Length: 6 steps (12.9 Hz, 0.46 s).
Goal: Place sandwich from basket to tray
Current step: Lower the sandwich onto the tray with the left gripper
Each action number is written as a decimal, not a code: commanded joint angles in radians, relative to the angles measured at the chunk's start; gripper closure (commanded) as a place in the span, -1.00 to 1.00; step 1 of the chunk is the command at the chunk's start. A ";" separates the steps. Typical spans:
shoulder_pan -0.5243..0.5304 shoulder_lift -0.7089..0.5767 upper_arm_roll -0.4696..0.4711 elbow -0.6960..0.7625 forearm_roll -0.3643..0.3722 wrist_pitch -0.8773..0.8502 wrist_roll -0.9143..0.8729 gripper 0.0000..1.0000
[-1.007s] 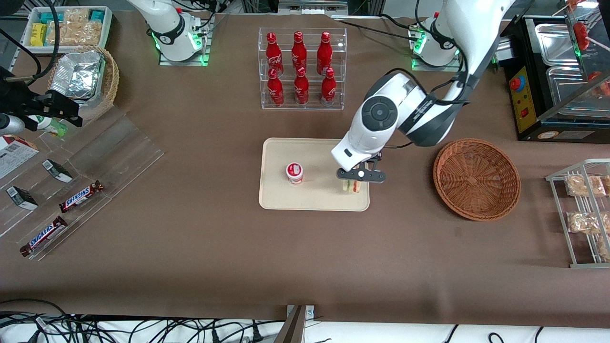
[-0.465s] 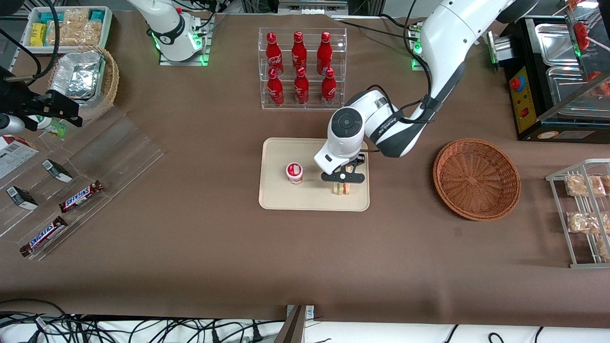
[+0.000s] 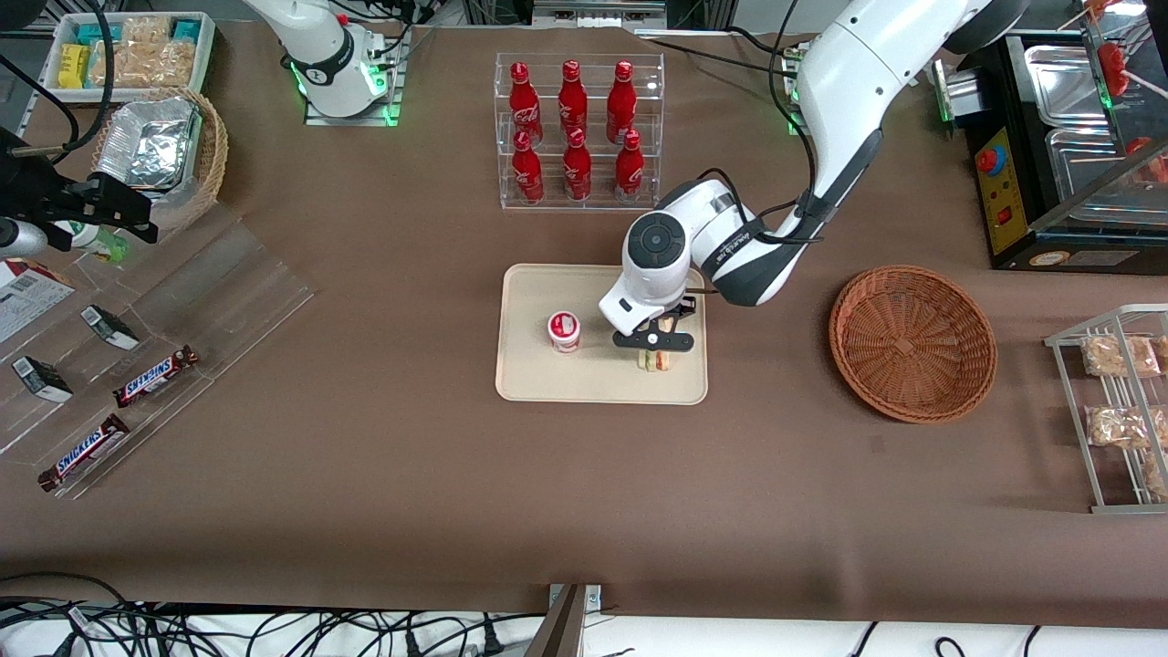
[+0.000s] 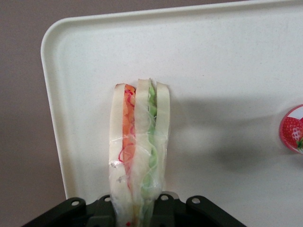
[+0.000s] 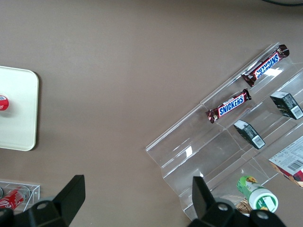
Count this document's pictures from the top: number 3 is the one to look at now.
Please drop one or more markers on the black food warmer showcase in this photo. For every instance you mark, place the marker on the black food warmer showcase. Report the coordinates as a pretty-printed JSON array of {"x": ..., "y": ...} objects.
[{"x": 1004, "y": 182}]

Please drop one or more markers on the clear acrylic bottle rack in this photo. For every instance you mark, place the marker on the clear acrylic bottle rack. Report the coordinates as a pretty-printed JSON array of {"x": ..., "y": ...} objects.
[{"x": 652, "y": 137}]

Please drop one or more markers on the red white yogurt cup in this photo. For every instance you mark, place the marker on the red white yogurt cup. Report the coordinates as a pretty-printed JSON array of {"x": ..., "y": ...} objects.
[{"x": 564, "y": 330}]

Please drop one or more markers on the clear cracker snack pack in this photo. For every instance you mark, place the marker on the clear cracker snack pack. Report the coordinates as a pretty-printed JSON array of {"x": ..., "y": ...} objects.
[
  {"x": 146, "y": 30},
  {"x": 146, "y": 66}
]

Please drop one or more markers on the light tan wicker basket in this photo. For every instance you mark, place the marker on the light tan wicker basket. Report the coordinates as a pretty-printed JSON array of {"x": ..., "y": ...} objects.
[{"x": 213, "y": 155}]

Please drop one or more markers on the red food on skewer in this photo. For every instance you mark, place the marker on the red food on skewer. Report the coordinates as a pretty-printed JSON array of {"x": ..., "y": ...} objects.
[{"x": 1111, "y": 62}]

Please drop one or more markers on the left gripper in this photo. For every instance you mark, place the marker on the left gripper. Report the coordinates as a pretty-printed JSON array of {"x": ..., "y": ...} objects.
[{"x": 683, "y": 308}]

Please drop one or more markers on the brown table cover sheet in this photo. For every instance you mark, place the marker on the brown table cover sheet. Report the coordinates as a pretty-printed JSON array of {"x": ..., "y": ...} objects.
[{"x": 365, "y": 511}]

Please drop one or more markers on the red cola bottle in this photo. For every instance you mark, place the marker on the red cola bottle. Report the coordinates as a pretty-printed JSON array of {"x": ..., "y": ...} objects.
[
  {"x": 577, "y": 172},
  {"x": 527, "y": 173},
  {"x": 629, "y": 173},
  {"x": 523, "y": 102},
  {"x": 572, "y": 100},
  {"x": 621, "y": 102}
]

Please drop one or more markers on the clear wrapped bread pack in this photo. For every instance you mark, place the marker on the clear wrapped bread pack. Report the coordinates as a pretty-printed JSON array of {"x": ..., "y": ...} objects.
[
  {"x": 1157, "y": 476},
  {"x": 1121, "y": 358},
  {"x": 1118, "y": 427}
]

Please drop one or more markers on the metal bracket with dark bar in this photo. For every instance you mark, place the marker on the metal bracket with dark bar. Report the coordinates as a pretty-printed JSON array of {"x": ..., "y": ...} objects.
[{"x": 566, "y": 625}]

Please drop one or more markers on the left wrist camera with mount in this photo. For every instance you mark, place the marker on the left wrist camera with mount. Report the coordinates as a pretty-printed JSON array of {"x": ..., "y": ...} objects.
[{"x": 630, "y": 342}]

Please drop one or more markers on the printed cardboard box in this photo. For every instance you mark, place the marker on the printed cardboard box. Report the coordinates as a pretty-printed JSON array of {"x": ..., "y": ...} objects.
[{"x": 27, "y": 301}]

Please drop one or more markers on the silver foil tray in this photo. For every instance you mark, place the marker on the silver foil tray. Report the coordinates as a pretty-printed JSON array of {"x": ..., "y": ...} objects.
[{"x": 146, "y": 146}]

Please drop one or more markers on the teal snack packet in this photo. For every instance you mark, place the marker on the teal snack packet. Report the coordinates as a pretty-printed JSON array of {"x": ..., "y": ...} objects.
[
  {"x": 185, "y": 30},
  {"x": 96, "y": 34}
]

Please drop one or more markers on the clear acrylic stepped display stand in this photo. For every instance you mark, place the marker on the clear acrylic stepped display stand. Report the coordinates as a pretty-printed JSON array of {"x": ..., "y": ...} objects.
[{"x": 228, "y": 292}]

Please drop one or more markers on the round brown wicker basket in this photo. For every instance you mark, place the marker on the round brown wicker basket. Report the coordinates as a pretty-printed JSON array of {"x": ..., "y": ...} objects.
[{"x": 912, "y": 347}]

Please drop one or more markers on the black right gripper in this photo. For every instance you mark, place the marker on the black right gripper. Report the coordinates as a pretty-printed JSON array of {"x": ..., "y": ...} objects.
[{"x": 36, "y": 199}]

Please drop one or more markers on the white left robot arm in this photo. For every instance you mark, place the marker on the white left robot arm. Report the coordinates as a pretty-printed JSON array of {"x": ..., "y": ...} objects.
[{"x": 849, "y": 73}]

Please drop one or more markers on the small black white box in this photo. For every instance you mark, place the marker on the small black white box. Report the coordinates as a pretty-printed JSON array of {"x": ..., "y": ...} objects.
[
  {"x": 109, "y": 328},
  {"x": 41, "y": 380}
]

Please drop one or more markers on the white green small bottle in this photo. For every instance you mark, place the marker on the white green small bottle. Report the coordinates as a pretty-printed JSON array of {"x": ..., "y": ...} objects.
[{"x": 102, "y": 245}]

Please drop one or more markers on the yellow snack packet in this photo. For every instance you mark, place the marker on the yellow snack packet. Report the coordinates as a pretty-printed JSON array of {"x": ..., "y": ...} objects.
[{"x": 73, "y": 66}]

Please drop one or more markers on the white plastic bin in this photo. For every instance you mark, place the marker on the white plastic bin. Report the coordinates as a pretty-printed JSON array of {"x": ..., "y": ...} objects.
[{"x": 205, "y": 55}]

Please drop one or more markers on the beige plastic tray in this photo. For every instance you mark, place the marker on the beige plastic tray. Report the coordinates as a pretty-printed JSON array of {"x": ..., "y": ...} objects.
[{"x": 547, "y": 374}]

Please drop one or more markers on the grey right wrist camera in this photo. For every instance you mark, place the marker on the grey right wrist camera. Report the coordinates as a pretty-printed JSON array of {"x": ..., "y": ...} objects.
[{"x": 20, "y": 239}]

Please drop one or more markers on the plastic triangle sandwich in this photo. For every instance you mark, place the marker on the plastic triangle sandwich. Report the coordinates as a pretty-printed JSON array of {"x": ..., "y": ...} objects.
[{"x": 655, "y": 362}]

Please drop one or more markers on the brown Snickers bar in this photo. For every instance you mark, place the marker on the brown Snickers bar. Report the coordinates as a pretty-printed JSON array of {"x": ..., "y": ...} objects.
[
  {"x": 155, "y": 377},
  {"x": 84, "y": 453}
]

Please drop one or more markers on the stainless steel pan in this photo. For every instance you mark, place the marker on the stainless steel pan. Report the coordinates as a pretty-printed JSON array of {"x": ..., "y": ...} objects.
[
  {"x": 1058, "y": 78},
  {"x": 1095, "y": 178}
]

